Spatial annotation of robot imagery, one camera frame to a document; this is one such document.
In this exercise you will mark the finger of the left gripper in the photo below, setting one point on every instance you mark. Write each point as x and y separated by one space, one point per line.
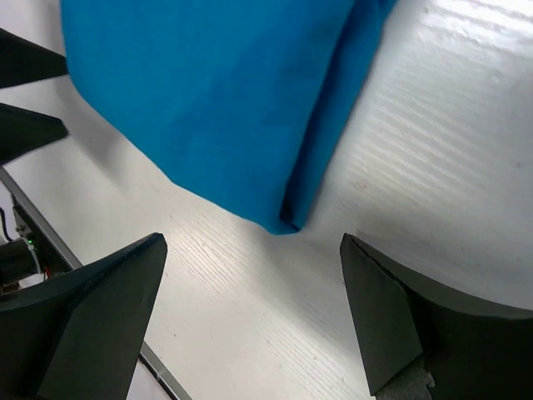
24 62
23 131

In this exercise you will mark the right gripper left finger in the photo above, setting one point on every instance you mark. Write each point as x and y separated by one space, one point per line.
79 335

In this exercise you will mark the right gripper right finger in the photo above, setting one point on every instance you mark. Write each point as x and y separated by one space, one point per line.
420 339

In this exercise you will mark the blue t-shirt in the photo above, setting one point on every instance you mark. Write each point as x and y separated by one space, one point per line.
239 102

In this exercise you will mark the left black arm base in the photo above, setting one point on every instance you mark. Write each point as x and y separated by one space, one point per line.
23 262

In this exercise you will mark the aluminium table edge rail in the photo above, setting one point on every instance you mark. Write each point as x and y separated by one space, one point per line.
30 222

